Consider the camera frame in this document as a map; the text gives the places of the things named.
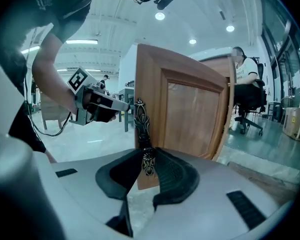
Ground cardboard box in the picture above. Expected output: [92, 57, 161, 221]
[282, 107, 300, 142]

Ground person's left forearm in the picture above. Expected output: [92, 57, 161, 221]
[31, 31, 78, 115]

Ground black office chair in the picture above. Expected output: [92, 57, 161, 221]
[233, 56, 268, 137]

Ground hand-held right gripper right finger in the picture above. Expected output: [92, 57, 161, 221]
[134, 147, 281, 240]

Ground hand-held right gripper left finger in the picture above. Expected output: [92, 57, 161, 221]
[51, 148, 145, 237]

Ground person's black shorts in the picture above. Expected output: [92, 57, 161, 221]
[8, 101, 47, 154]

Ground wooden cabinet door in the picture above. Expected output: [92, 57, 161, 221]
[133, 43, 232, 191]

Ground grey table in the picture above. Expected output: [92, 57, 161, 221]
[118, 88, 136, 133]

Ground dark framed window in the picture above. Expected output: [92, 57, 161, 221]
[258, 0, 300, 105]

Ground long ceiling light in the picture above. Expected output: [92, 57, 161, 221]
[64, 39, 99, 45]
[21, 45, 41, 54]

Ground wooden cabinet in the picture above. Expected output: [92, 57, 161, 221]
[201, 55, 237, 161]

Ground black head-worn camera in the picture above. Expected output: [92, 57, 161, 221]
[153, 0, 178, 11]

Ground person's black t-shirt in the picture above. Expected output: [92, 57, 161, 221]
[0, 0, 98, 102]

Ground light wooden table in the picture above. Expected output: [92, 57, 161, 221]
[39, 91, 72, 130]

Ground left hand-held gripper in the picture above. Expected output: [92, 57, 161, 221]
[66, 67, 131, 127]

